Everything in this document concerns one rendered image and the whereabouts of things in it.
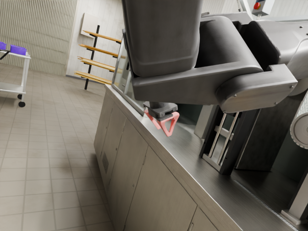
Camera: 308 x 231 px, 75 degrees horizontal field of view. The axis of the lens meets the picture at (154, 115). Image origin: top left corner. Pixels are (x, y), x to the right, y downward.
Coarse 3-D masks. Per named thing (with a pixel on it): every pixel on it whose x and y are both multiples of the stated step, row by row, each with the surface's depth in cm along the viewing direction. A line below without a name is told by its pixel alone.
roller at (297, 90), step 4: (304, 80) 71; (300, 84) 72; (304, 84) 71; (296, 88) 73; (300, 88) 72; (304, 88) 71; (292, 92) 74; (296, 92) 73; (300, 92) 72; (304, 92) 72; (288, 96) 77; (292, 96) 75; (296, 96) 75; (300, 96) 74; (304, 96) 74; (300, 100) 82
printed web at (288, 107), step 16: (272, 112) 87; (288, 112) 92; (304, 112) 72; (256, 128) 87; (272, 128) 91; (288, 128) 95; (256, 144) 90; (272, 144) 94; (240, 160) 89; (256, 160) 94; (272, 160) 98
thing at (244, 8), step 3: (237, 0) 130; (240, 0) 129; (243, 0) 127; (237, 3) 131; (243, 3) 128; (243, 6) 130; (246, 6) 129; (240, 9) 132; (243, 9) 132; (246, 9) 130; (249, 15) 132
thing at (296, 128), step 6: (306, 114) 68; (294, 120) 71; (300, 120) 70; (306, 120) 68; (294, 126) 71; (300, 126) 70; (306, 126) 68; (294, 132) 71; (300, 132) 70; (306, 132) 67; (294, 138) 70; (300, 138) 69; (306, 138) 68; (300, 144) 68; (306, 144) 67
